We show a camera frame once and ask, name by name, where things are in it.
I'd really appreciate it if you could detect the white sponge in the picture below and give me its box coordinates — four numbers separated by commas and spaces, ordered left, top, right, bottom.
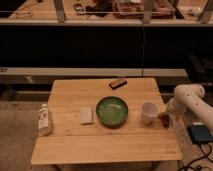
80, 107, 93, 125

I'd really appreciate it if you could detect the green bowl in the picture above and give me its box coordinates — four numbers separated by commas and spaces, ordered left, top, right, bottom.
96, 96, 128, 127

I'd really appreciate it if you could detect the brown chocolate bar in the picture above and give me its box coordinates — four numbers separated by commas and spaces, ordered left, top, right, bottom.
109, 78, 127, 90

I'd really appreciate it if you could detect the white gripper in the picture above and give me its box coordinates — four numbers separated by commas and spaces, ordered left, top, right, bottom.
166, 98, 184, 121

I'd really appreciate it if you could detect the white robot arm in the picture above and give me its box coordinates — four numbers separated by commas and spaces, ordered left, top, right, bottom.
166, 84, 213, 131

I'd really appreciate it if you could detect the long workbench shelf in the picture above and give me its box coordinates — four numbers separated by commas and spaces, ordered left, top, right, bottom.
0, 0, 213, 27

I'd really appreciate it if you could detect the wooden table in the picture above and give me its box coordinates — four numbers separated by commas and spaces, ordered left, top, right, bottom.
31, 78, 182, 165

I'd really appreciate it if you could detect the black cable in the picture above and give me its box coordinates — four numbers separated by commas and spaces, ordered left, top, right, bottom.
177, 142, 213, 171

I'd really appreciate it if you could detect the white plastic bottle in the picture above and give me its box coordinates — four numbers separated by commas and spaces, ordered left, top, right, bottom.
38, 104, 52, 136

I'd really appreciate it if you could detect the white plastic cup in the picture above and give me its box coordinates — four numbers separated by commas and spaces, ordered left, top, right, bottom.
141, 101, 159, 124

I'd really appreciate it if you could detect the dark blue box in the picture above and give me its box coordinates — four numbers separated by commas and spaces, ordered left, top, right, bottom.
187, 125, 213, 144

